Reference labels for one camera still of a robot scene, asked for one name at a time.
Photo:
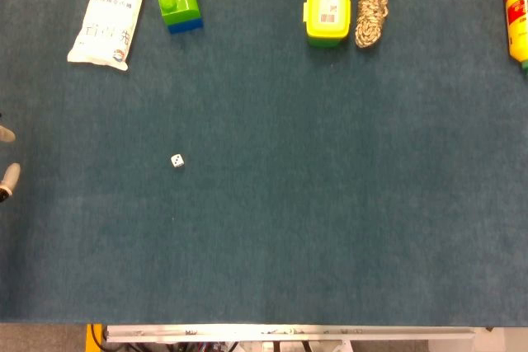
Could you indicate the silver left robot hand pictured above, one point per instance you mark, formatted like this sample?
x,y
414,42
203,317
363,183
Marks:
x,y
9,175

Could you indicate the small white die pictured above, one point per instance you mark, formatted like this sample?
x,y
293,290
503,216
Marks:
x,y
177,160

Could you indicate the white printed snack bag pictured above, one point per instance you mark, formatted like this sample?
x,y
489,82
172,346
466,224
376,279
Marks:
x,y
108,14

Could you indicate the blue toy building block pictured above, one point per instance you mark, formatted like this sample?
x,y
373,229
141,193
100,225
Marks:
x,y
185,26

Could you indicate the blue felt table mat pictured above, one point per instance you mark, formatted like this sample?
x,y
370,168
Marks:
x,y
288,183

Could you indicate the lime green lidded container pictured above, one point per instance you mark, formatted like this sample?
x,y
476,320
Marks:
x,y
328,14

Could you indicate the yellow bottle with green cap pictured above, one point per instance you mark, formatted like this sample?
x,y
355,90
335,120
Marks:
x,y
516,10

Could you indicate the yellow frame post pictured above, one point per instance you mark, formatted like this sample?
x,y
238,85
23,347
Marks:
x,y
90,337

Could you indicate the aluminium table edge rail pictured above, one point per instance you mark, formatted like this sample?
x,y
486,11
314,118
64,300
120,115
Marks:
x,y
288,333

